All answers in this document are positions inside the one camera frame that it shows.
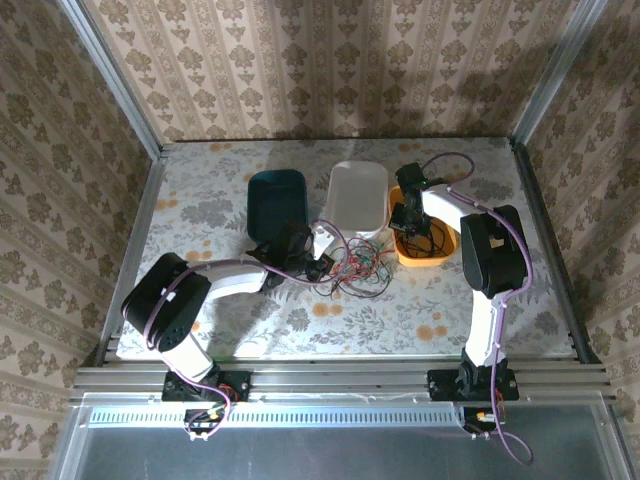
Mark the right arm base connector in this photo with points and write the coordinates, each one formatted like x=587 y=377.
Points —
x=477 y=417

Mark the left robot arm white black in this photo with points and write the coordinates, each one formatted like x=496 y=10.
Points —
x=165 y=300

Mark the left arm base connector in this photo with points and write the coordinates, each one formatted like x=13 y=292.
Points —
x=202 y=420

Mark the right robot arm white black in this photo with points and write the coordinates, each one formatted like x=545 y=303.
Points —
x=492 y=250

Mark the orange plastic bin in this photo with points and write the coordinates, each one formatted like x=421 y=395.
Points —
x=425 y=257

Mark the dark teal plastic bin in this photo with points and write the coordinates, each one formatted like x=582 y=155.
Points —
x=277 y=205

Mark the white plastic bin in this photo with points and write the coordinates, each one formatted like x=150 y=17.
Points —
x=357 y=200

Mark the floral patterned table cloth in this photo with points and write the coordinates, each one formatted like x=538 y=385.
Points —
x=350 y=325

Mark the grey metal sheet panel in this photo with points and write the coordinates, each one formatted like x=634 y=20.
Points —
x=300 y=455

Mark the aluminium frame cross rail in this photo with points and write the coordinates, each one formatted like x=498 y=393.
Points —
x=325 y=377

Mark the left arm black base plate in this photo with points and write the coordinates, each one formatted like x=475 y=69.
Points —
x=235 y=385

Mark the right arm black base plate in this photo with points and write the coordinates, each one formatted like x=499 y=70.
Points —
x=442 y=385

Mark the aluminium frame post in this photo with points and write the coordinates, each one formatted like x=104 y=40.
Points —
x=555 y=75
x=115 y=85

